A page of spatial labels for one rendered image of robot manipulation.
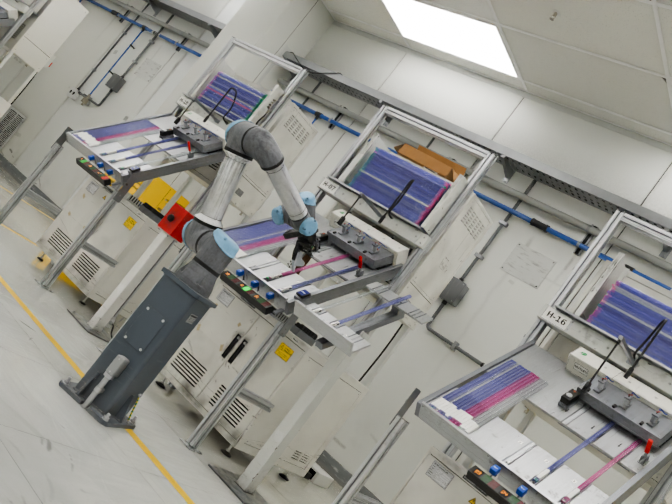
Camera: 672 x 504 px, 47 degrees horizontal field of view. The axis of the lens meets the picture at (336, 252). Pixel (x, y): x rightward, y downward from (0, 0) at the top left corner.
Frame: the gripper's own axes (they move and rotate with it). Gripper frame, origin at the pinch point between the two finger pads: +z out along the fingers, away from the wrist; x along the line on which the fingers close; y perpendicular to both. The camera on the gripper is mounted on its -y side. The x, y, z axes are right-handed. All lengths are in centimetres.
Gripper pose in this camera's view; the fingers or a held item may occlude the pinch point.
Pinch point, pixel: (302, 263)
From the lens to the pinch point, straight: 335.9
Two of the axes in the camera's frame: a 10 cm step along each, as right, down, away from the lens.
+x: 5.5, -4.4, 7.1
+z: -0.3, 8.4, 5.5
